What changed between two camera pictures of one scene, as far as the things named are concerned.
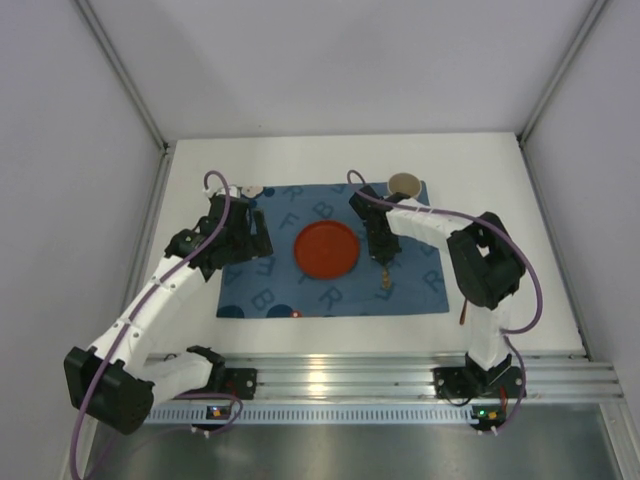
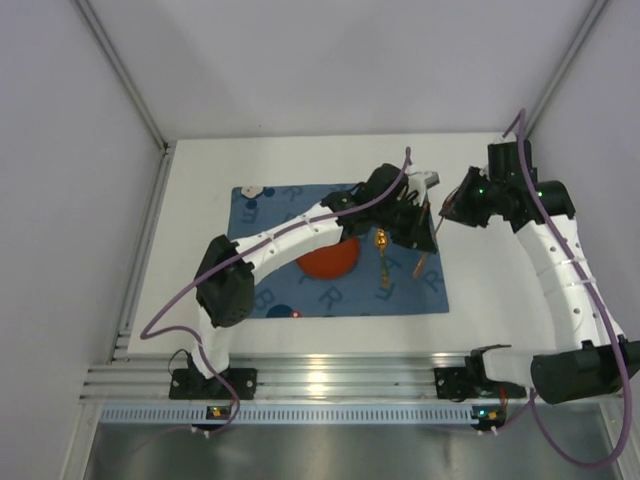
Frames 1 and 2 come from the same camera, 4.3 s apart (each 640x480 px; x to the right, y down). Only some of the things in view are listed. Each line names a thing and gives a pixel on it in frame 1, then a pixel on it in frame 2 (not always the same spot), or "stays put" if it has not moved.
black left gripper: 248,236 to 420,232
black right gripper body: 382,245 to 460,201
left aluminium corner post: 119,65 stays put
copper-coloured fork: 463,311 to 424,258
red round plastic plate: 326,250 stays put
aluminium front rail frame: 548,377 stays put
